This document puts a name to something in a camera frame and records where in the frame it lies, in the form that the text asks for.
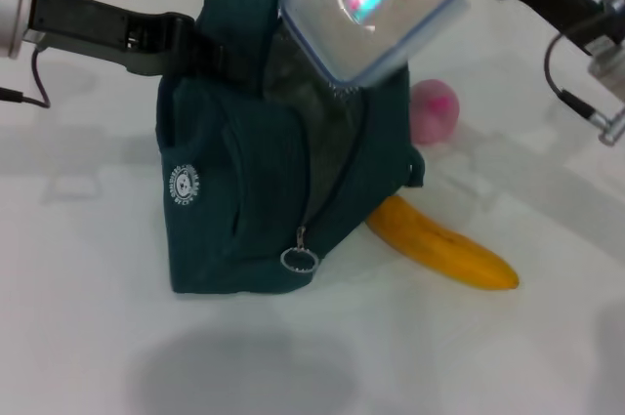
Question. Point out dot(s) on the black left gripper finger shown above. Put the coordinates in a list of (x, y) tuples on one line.
[(229, 63)]

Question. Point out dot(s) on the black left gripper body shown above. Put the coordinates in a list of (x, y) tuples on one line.
[(97, 29)]

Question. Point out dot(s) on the clear blue-rimmed food container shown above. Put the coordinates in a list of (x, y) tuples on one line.
[(342, 34)]

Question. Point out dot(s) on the dark teal insulated lunch bag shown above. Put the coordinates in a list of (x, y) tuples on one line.
[(220, 180)]

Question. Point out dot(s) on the pink round peach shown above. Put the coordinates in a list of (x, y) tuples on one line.
[(434, 117)]

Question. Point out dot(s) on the yellow banana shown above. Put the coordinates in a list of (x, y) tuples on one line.
[(439, 244)]

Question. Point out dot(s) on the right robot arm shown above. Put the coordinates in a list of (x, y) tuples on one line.
[(612, 68)]

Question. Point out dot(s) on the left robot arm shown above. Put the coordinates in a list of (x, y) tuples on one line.
[(12, 10)]

